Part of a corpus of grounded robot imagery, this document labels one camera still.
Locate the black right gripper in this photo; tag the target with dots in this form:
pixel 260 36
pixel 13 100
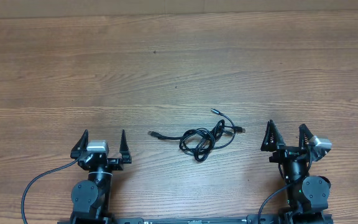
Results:
pixel 267 146

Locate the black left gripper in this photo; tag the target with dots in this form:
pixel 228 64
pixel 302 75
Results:
pixel 117 163

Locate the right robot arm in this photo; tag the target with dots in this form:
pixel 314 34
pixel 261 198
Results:
pixel 307 195

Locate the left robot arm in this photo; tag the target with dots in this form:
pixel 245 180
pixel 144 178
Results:
pixel 91 197

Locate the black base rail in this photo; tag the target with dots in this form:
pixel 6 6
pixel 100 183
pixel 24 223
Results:
pixel 250 219

